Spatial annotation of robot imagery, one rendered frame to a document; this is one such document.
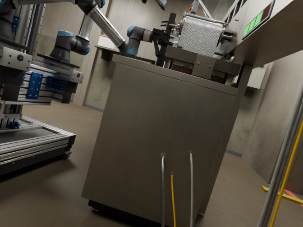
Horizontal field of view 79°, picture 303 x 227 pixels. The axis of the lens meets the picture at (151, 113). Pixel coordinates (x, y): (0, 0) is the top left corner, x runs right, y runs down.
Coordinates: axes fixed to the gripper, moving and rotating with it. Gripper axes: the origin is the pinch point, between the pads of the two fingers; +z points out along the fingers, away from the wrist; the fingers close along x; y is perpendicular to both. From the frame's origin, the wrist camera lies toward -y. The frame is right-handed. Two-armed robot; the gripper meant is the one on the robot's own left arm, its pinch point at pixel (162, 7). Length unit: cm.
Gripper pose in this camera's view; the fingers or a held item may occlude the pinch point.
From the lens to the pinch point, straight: 141.2
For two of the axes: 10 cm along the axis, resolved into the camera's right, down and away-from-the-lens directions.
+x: 0.9, -0.6, 9.9
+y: 8.3, -5.5, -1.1
